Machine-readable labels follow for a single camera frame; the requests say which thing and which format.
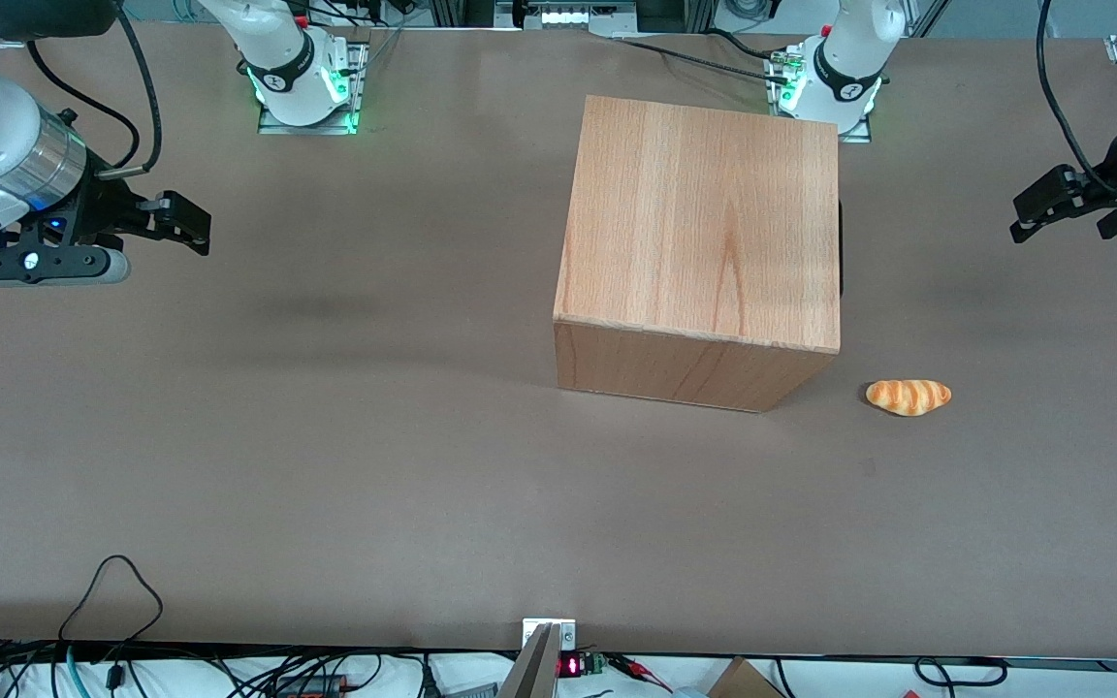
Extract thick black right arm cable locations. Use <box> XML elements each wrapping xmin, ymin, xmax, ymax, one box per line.
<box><xmin>93</xmin><ymin>5</ymin><xmax>165</xmax><ymax>182</ymax></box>

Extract wooden drawer cabinet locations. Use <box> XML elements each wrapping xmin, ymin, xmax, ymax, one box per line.
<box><xmin>552</xmin><ymin>94</ymin><xmax>843</xmax><ymax>415</ymax></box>

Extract wooden camera mount post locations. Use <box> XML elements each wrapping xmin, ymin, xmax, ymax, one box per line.
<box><xmin>495</xmin><ymin>622</ymin><xmax>561</xmax><ymax>698</ymax></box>

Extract black looped cable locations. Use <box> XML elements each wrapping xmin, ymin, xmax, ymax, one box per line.
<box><xmin>57</xmin><ymin>555</ymin><xmax>165</xmax><ymax>645</ymax></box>

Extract red and black probe leads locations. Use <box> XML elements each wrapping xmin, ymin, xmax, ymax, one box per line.
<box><xmin>605</xmin><ymin>652</ymin><xmax>678</xmax><ymax>693</ymax></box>

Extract black cable to arm base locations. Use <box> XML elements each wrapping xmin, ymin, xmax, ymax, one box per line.
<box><xmin>612</xmin><ymin>31</ymin><xmax>792</xmax><ymax>86</ymax></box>

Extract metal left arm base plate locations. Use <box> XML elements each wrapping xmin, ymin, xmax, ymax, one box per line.
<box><xmin>765</xmin><ymin>48</ymin><xmax>876</xmax><ymax>145</ymax></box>

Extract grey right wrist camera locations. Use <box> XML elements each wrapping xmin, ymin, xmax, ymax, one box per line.
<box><xmin>0</xmin><ymin>242</ymin><xmax>132</xmax><ymax>289</ymax></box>

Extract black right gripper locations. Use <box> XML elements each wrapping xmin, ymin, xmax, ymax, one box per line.
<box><xmin>30</xmin><ymin>180</ymin><xmax>213</xmax><ymax>259</ymax></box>

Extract brown cardboard piece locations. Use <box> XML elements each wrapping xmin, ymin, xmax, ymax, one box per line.
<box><xmin>707</xmin><ymin>657</ymin><xmax>784</xmax><ymax>698</ymax></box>

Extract white metal mount bracket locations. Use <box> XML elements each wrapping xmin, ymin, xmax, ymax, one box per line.
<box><xmin>522</xmin><ymin>618</ymin><xmax>578</xmax><ymax>652</ymax></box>

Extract bright white light panel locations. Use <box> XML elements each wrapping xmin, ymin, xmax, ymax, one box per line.
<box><xmin>518</xmin><ymin>0</ymin><xmax>620</xmax><ymax>32</ymax></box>

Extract black coiled floor cable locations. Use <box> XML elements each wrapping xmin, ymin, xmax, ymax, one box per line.
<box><xmin>913</xmin><ymin>656</ymin><xmax>1011</xmax><ymax>688</ymax></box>

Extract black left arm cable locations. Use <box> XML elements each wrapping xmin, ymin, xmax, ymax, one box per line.
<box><xmin>1036</xmin><ymin>0</ymin><xmax>1117</xmax><ymax>195</ymax></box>

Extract orange striped toy bread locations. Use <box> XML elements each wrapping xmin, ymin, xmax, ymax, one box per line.
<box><xmin>865</xmin><ymin>378</ymin><xmax>953</xmax><ymax>418</ymax></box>

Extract black tangled cable bundle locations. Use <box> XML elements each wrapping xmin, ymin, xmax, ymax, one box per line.
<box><xmin>214</xmin><ymin>651</ymin><xmax>395</xmax><ymax>698</ymax></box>

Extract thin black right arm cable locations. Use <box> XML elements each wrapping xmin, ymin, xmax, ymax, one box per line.
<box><xmin>25</xmin><ymin>41</ymin><xmax>143</xmax><ymax>161</ymax></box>

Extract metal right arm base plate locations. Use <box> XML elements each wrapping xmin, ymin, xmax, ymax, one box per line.
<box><xmin>256</xmin><ymin>37</ymin><xmax>371</xmax><ymax>136</ymax></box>

